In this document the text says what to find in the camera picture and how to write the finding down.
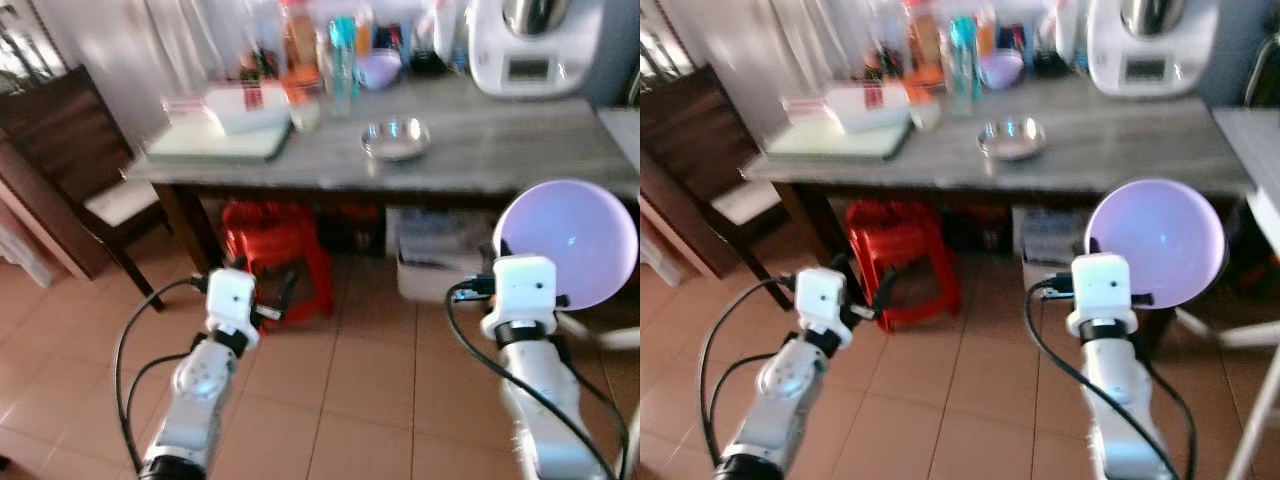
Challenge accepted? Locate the lilac plastic bowl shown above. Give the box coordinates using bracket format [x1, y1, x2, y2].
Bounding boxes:
[1083, 178, 1228, 309]
[492, 179, 640, 310]
[977, 49, 1026, 92]
[356, 49, 404, 92]

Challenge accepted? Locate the white plastic storage box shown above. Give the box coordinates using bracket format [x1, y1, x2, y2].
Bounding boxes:
[384, 207, 502, 304]
[1011, 207, 1092, 292]

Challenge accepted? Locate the red plastic stool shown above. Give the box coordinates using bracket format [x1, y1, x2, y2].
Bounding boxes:
[844, 199, 962, 332]
[221, 199, 337, 322]

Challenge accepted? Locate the pale green cutting board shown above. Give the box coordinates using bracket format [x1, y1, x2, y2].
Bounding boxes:
[764, 119, 914, 162]
[144, 119, 294, 165]

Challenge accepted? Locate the round stainless steel plate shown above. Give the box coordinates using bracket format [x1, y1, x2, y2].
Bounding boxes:
[360, 116, 434, 163]
[976, 115, 1049, 162]

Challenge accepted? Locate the white mandoline slicer red blade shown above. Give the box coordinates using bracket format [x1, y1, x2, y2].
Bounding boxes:
[782, 81, 912, 134]
[164, 81, 294, 135]

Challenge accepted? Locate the white curtain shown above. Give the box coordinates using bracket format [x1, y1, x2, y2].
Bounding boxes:
[768, 0, 893, 83]
[140, 0, 263, 83]

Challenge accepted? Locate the clear jar with red lid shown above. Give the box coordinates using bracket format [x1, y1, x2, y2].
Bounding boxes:
[902, 0, 947, 77]
[277, 0, 320, 77]

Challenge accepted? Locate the teal water bottle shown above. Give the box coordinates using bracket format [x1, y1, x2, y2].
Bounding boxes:
[947, 16, 984, 103]
[329, 16, 362, 103]

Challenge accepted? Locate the white kitchen cooking machine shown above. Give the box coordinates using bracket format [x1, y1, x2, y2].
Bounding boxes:
[1084, 0, 1222, 99]
[465, 0, 608, 99]

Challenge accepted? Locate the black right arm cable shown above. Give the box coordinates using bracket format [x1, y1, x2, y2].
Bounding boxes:
[1024, 279, 1197, 480]
[444, 284, 637, 480]

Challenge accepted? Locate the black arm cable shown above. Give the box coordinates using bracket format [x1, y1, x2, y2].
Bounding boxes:
[696, 274, 802, 472]
[1024, 279, 1197, 480]
[112, 277, 212, 477]
[444, 284, 637, 480]

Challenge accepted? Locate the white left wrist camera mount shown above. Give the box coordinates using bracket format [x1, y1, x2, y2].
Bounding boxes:
[794, 266, 850, 347]
[204, 267, 260, 347]

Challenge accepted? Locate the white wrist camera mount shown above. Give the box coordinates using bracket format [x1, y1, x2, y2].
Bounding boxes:
[1065, 252, 1139, 338]
[794, 266, 850, 347]
[204, 267, 260, 347]
[481, 255, 560, 342]

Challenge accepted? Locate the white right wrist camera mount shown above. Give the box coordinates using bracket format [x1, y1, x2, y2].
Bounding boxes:
[1065, 252, 1139, 338]
[481, 255, 560, 342]

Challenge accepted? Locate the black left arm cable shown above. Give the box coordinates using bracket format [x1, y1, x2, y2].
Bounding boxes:
[696, 274, 802, 472]
[112, 277, 212, 477]

